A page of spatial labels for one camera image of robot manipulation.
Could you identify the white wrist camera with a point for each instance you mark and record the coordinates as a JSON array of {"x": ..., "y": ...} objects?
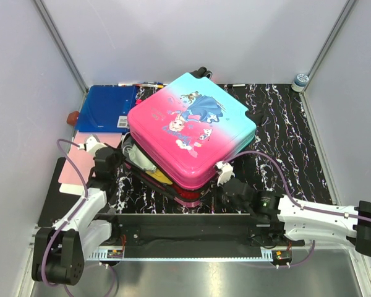
[
  {"x": 225, "y": 172},
  {"x": 91, "y": 145}
]

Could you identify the red lace bra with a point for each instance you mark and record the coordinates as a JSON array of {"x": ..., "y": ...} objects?
[{"x": 187, "y": 195}]

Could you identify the aluminium rail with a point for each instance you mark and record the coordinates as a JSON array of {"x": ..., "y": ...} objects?
[{"x": 200, "y": 252}]

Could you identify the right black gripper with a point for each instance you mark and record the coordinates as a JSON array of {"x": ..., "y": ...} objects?
[{"x": 222, "y": 182}]

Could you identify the pink white board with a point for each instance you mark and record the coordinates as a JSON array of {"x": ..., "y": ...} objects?
[{"x": 69, "y": 181}]

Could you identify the brown red round object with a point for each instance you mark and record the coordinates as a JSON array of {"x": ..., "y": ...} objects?
[{"x": 72, "y": 118}]

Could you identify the pink teal hardshell suitcase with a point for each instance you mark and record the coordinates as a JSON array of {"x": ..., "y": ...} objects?
[{"x": 186, "y": 128}]

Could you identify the colourful marker pen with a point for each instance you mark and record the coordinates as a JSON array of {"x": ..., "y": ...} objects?
[{"x": 150, "y": 84}]

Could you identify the white bra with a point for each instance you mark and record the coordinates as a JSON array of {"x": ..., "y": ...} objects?
[{"x": 137, "y": 157}]

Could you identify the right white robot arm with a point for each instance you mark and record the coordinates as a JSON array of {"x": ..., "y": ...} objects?
[{"x": 280, "y": 215}]

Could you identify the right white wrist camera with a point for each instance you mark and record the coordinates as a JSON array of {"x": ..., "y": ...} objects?
[{"x": 225, "y": 172}]

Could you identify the blue folder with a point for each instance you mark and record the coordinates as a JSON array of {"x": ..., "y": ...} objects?
[{"x": 106, "y": 108}]

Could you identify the yellow bra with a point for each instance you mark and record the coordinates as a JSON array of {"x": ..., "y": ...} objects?
[{"x": 159, "y": 176}]

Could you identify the black marker pen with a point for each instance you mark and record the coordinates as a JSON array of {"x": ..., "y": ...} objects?
[{"x": 234, "y": 85}]

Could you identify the blue lidded small jar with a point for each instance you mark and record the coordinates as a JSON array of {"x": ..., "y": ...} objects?
[{"x": 300, "y": 82}]

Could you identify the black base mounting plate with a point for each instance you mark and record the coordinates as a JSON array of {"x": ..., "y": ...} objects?
[{"x": 140, "y": 230}]

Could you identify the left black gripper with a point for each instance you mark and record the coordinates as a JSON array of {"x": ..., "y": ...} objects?
[{"x": 120, "y": 156}]

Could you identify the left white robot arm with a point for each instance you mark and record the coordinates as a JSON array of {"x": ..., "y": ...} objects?
[{"x": 60, "y": 251}]

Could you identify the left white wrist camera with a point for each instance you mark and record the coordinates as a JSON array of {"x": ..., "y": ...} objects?
[{"x": 91, "y": 145}]

